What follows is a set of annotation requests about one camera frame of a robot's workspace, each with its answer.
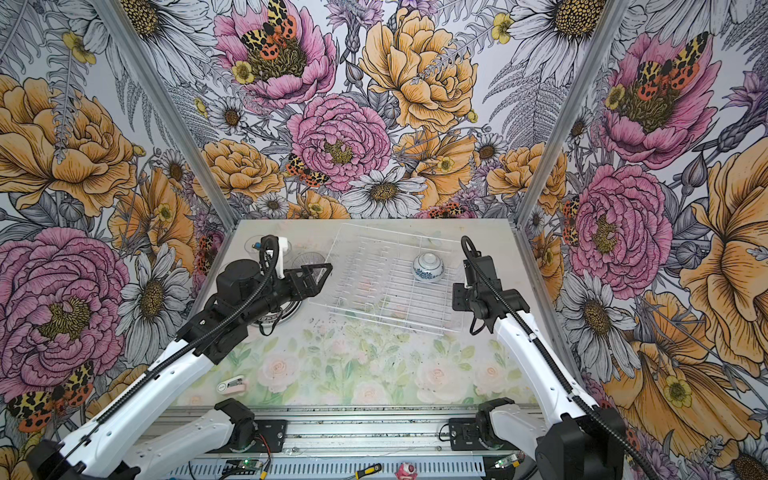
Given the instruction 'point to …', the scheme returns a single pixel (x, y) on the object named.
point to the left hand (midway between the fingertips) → (320, 278)
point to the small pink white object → (234, 385)
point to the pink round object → (406, 471)
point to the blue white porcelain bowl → (428, 267)
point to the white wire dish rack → (371, 274)
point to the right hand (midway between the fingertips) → (464, 303)
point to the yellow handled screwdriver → (368, 470)
